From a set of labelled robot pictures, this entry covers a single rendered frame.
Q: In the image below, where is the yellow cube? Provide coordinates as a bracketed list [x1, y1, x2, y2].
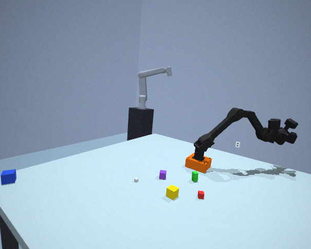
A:
[166, 185, 179, 200]

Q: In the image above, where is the red block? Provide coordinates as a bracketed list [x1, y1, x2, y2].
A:
[197, 190, 204, 199]

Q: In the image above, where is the blue block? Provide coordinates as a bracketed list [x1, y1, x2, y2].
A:
[1, 169, 17, 185]

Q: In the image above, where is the purple block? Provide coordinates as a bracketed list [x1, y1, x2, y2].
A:
[159, 170, 166, 179]

